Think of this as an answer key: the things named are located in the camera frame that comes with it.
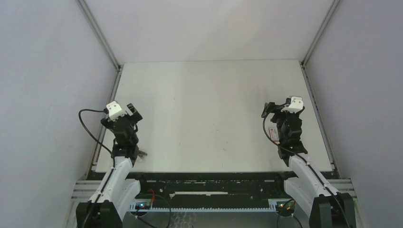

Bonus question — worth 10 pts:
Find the right black camera cable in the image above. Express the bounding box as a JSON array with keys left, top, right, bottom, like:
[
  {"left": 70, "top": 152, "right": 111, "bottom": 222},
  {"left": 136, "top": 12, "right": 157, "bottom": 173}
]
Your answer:
[{"left": 262, "top": 110, "right": 351, "bottom": 228}]

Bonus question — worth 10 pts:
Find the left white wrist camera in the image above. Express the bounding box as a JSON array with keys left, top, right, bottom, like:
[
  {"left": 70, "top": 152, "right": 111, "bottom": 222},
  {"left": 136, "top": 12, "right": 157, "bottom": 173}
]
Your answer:
[{"left": 106, "top": 101, "right": 125, "bottom": 121}]

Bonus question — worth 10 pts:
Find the white slotted cable duct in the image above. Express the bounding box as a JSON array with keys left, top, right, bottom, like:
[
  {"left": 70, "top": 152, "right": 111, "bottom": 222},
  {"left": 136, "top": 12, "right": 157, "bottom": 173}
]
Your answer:
[{"left": 128, "top": 201, "right": 278, "bottom": 212}]

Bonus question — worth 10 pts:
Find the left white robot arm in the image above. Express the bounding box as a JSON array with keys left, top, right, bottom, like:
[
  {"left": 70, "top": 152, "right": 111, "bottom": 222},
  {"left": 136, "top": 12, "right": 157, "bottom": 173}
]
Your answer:
[{"left": 76, "top": 101, "right": 149, "bottom": 228}]

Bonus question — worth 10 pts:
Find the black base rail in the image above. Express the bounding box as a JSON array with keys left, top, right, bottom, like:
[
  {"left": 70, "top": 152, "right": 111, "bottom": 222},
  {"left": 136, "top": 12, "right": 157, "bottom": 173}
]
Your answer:
[{"left": 86, "top": 171, "right": 341, "bottom": 210}]

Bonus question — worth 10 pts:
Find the right aluminium frame rail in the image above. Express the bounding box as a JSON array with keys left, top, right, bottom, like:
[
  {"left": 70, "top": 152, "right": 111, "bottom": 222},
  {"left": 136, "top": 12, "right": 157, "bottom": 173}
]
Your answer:
[{"left": 300, "top": 0, "right": 343, "bottom": 174}]

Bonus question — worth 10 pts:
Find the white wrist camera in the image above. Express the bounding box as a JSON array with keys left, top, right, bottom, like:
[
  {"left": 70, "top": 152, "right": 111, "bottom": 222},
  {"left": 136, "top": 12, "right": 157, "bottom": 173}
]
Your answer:
[
  {"left": 281, "top": 96, "right": 305, "bottom": 114},
  {"left": 106, "top": 101, "right": 125, "bottom": 121}
]

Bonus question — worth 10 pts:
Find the left aluminium frame rail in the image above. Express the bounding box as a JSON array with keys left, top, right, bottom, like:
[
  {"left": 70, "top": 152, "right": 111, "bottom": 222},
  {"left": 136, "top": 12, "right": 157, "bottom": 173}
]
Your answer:
[{"left": 75, "top": 0, "right": 120, "bottom": 174}]

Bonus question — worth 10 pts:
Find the aluminium frame rail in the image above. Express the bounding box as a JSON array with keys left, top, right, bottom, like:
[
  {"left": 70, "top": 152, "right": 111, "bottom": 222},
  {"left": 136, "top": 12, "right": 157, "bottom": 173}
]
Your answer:
[
  {"left": 75, "top": 0, "right": 120, "bottom": 174},
  {"left": 300, "top": 0, "right": 343, "bottom": 174}
]

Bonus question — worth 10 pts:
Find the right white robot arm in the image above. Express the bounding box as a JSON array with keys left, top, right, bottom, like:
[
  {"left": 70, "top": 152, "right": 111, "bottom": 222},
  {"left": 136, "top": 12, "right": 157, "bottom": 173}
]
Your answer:
[{"left": 261, "top": 98, "right": 356, "bottom": 228}]

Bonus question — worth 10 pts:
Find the red white staple box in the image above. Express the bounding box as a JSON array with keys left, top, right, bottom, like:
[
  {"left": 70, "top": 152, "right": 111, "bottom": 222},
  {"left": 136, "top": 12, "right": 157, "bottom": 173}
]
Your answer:
[{"left": 269, "top": 128, "right": 279, "bottom": 144}]

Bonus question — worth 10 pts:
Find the pink white mini stapler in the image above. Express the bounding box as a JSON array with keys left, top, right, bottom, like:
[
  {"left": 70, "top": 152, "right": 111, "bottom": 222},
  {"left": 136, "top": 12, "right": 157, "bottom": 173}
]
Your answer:
[{"left": 136, "top": 150, "right": 148, "bottom": 162}]

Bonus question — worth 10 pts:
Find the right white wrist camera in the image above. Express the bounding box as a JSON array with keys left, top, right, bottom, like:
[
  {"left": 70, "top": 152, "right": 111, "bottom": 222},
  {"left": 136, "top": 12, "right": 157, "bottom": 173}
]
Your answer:
[{"left": 281, "top": 96, "right": 305, "bottom": 114}]

